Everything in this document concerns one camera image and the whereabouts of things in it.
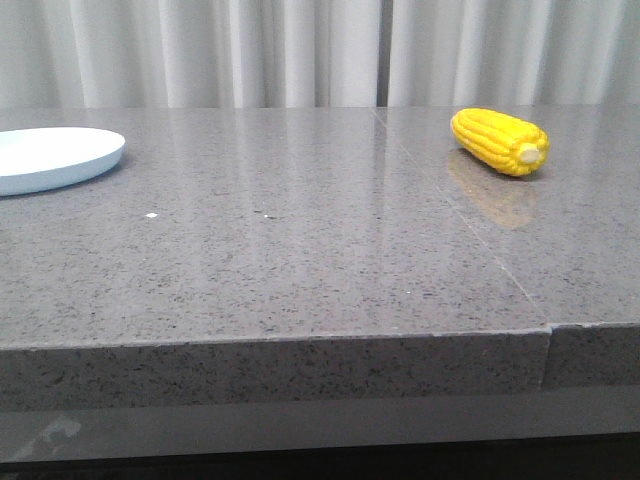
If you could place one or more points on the yellow corn cob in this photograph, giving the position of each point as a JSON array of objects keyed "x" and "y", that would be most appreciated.
[{"x": 508, "y": 144}]

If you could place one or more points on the white round plate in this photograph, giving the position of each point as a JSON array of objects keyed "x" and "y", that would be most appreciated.
[{"x": 40, "y": 159}]

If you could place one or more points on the white pleated curtain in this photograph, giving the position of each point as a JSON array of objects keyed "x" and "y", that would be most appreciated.
[{"x": 318, "y": 53}]

